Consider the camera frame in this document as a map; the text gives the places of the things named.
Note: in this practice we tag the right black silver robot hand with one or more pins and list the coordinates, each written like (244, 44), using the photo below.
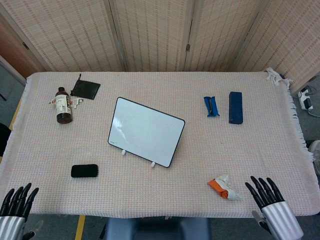
(280, 215)

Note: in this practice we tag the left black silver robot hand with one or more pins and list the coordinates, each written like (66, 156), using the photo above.
(15, 225)

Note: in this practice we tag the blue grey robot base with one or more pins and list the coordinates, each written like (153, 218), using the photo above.
(155, 228)

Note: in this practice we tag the white tablet board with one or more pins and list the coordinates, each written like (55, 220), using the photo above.
(146, 131)

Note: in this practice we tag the orange white crumpled packet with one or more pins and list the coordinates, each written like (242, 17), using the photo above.
(221, 188)

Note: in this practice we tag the white sneaker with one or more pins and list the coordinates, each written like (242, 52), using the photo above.
(315, 155)

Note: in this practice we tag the pink white woven tablecloth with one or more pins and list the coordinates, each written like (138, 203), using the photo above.
(175, 190)

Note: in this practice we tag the black plug adapter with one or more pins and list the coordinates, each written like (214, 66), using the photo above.
(307, 102)

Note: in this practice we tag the dark blue box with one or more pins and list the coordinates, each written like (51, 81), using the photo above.
(235, 107)

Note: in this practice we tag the white power strip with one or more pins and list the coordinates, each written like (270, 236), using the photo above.
(301, 96)

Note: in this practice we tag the brown glass bottle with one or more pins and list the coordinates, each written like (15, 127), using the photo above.
(63, 110)

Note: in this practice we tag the blue plastic packet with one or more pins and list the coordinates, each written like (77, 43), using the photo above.
(215, 106)

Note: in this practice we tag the white red paper tag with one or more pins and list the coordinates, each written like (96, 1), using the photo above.
(78, 101)

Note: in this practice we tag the brass screen hinge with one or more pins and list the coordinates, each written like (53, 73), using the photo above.
(188, 47)
(25, 45)

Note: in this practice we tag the woven folding screen panel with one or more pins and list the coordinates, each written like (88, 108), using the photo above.
(292, 35)
(220, 32)
(70, 32)
(152, 32)

